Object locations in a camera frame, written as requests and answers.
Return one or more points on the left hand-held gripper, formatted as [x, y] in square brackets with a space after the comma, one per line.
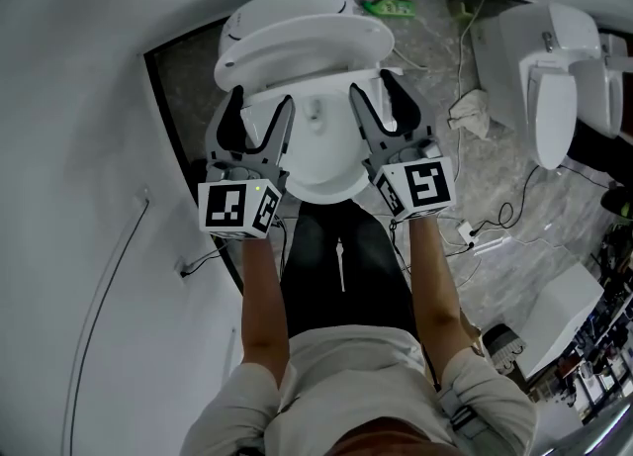
[225, 207]

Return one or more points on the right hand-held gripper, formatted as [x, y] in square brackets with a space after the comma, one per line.
[425, 184]

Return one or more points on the white toilet with seat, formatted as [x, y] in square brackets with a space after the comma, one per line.
[306, 38]

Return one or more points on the person's right forearm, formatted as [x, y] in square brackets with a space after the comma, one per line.
[435, 305]

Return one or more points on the person's left forearm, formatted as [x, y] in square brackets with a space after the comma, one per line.
[264, 305]

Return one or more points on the white toilet bowl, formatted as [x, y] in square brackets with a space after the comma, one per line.
[326, 167]

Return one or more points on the white toilet with chrome lever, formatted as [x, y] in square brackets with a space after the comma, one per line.
[544, 88]

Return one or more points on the white crumpled cloth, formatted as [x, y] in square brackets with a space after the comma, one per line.
[470, 113]

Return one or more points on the green bottle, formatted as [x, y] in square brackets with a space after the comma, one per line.
[390, 7]

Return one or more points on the white power strip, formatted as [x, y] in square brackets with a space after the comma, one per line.
[466, 234]

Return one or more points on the small yellow-green object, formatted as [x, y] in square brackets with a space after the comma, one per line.
[457, 6]

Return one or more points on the person's black trousers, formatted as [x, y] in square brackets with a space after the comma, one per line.
[346, 271]

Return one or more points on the large white box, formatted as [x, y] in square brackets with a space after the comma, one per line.
[564, 315]

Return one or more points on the person's white shirt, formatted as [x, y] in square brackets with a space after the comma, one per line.
[361, 385]

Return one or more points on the person's head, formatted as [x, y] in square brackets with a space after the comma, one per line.
[381, 444]

